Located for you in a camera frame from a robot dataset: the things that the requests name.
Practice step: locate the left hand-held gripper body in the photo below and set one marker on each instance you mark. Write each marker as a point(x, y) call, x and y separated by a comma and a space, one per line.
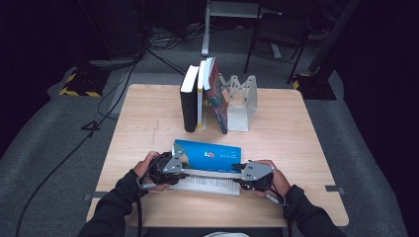
point(168, 171)

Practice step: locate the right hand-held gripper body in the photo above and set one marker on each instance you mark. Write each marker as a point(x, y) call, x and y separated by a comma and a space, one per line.
point(257, 174)

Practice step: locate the blue book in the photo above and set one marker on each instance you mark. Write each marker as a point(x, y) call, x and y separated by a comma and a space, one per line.
point(210, 158)

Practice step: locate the black book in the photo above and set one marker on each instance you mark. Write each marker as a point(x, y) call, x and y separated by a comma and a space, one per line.
point(189, 105)

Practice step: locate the expandable metal bookend rack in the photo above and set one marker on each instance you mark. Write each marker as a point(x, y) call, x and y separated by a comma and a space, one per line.
point(242, 112)

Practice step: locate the yellow book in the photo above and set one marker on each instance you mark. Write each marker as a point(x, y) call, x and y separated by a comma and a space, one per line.
point(200, 98)

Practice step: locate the red illustrated book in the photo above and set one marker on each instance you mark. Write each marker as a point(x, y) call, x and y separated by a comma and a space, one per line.
point(217, 95)

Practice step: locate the person's left hand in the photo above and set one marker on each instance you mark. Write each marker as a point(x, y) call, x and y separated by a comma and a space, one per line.
point(145, 166)

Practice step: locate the person's right hand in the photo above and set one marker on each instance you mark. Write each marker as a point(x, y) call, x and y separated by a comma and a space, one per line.
point(280, 181)

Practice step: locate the white object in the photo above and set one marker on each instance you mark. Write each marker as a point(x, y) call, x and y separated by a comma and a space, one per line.
point(225, 234)

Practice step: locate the grey tape strip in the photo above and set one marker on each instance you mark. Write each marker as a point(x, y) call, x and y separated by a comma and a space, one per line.
point(95, 196)
point(334, 189)

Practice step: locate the black yellow striped base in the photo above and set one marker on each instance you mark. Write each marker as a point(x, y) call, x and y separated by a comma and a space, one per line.
point(316, 89)
point(82, 85)

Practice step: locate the white desk stand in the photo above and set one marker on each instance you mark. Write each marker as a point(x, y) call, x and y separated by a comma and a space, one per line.
point(207, 29)

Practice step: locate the black chair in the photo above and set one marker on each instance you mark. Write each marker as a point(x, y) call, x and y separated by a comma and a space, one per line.
point(280, 29)

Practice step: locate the dark cabinet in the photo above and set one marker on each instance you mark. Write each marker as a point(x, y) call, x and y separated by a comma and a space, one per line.
point(115, 29)

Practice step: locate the grey slanted post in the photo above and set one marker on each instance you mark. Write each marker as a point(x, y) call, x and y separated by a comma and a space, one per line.
point(332, 33)

